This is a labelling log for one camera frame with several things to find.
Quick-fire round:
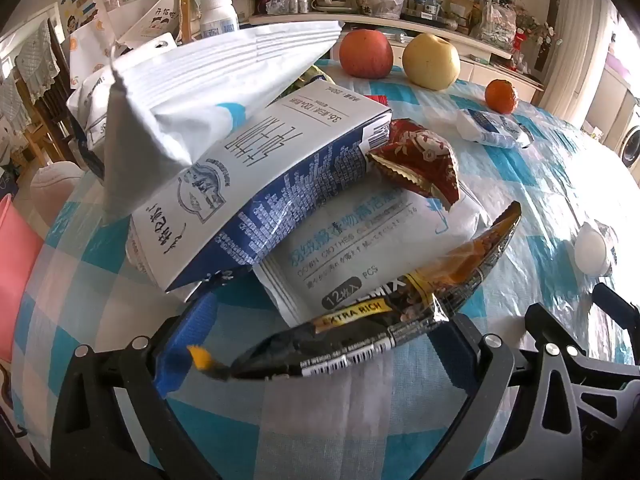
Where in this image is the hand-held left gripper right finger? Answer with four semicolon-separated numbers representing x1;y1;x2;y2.
425;312;585;480

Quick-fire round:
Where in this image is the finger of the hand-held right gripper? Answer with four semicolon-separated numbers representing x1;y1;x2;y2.
522;301;601;361
592;282;640;333

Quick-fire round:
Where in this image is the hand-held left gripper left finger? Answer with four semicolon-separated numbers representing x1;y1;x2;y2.
50;287;226;480

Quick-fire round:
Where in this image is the black coffee sachet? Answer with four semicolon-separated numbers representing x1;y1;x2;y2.
187;200;523;381

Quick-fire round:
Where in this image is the white wipes packet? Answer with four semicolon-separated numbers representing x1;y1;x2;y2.
252;185;483;328

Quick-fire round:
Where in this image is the blue white milk carton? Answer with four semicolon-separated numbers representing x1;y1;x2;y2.
127;80;393;293

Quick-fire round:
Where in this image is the yellow wrapper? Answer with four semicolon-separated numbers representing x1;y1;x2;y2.
295;62;331;92

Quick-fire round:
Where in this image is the white plastic cup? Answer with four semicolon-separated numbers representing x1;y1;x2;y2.
574;220;621;276

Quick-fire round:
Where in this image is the blue checkered tablecloth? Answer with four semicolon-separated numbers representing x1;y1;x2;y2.
10;57;640;480

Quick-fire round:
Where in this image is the washing machine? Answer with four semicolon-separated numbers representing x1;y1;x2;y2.
619;110;640;167

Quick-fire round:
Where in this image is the white blue plastic pouch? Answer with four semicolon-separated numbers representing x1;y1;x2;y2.
456;109;535;150

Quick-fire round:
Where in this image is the dark red snack wrapper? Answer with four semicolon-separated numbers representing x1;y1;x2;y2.
367;119;461;208

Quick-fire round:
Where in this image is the white round stool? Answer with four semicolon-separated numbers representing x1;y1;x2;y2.
30;161;86;228

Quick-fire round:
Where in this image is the orange tangerine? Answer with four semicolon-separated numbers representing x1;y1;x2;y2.
484;79;518;115

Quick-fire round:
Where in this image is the wooden chair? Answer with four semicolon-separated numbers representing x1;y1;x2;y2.
20;20;76;166

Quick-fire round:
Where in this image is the large white paper packet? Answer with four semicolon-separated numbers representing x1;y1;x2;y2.
65;20;343;223

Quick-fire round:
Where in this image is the white cabinet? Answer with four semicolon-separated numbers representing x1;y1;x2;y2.
247;0;546;106

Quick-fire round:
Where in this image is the yellow pear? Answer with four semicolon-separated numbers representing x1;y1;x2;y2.
402;32;461;92

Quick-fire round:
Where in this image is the printed plastic bag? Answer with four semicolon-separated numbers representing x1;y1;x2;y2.
480;0;517;51

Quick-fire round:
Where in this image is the red apple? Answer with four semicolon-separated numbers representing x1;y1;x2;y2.
339;29;394;80

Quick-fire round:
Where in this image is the grey lace cloth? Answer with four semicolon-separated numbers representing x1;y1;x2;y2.
15;20;63;102

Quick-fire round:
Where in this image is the white plastic bottle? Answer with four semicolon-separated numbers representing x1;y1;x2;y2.
199;0;241;38

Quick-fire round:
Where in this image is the row of small glass bottles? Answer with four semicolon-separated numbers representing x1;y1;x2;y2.
265;0;312;15

